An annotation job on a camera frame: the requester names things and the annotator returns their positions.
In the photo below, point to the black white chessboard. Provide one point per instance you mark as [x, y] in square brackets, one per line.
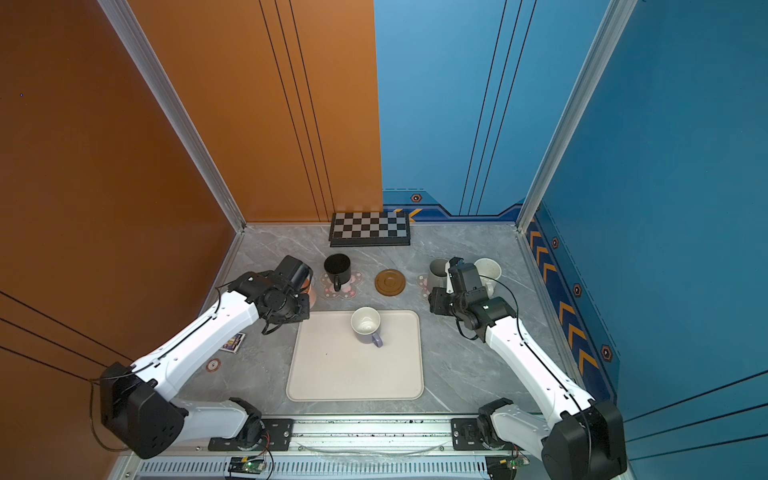
[370, 229]

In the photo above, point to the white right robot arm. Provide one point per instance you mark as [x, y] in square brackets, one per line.
[574, 436]

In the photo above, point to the grey mug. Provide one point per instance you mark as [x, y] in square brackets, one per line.
[437, 275]

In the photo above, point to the beige serving tray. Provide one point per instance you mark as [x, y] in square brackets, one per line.
[333, 363]

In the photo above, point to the aluminium right corner post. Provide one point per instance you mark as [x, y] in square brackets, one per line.
[610, 30]

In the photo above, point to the black mug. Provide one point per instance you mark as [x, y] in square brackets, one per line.
[338, 269]

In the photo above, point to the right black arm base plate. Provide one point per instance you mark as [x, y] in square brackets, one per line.
[466, 435]

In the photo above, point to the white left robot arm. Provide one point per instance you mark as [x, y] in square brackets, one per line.
[139, 403]

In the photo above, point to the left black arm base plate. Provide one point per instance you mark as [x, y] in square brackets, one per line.
[272, 434]

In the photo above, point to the purple playing card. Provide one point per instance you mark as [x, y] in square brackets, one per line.
[234, 343]

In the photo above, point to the green circuit board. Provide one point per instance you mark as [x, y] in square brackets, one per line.
[246, 467]

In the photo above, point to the small red round token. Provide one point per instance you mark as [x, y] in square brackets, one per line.
[213, 365]

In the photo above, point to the orange pink mug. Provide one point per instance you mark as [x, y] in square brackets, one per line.
[308, 289]

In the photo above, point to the small right circuit board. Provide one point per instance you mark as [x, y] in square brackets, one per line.
[504, 467]

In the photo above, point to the aluminium corner post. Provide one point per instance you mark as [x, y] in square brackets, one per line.
[610, 30]
[128, 29]

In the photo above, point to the pink flower coaster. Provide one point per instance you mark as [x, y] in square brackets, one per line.
[422, 282]
[348, 290]

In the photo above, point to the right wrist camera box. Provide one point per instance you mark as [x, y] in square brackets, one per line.
[463, 277]

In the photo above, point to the brown wooden round coaster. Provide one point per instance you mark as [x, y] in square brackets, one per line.
[390, 282]

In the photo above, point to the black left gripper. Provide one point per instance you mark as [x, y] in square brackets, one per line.
[305, 313]

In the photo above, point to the aluminium left corner post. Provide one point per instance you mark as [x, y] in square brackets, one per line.
[128, 29]

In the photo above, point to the white lavender mug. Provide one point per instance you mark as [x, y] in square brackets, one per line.
[366, 323]

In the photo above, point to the aluminium front rail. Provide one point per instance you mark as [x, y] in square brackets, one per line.
[392, 446]

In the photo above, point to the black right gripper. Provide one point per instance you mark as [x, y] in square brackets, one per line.
[436, 302]

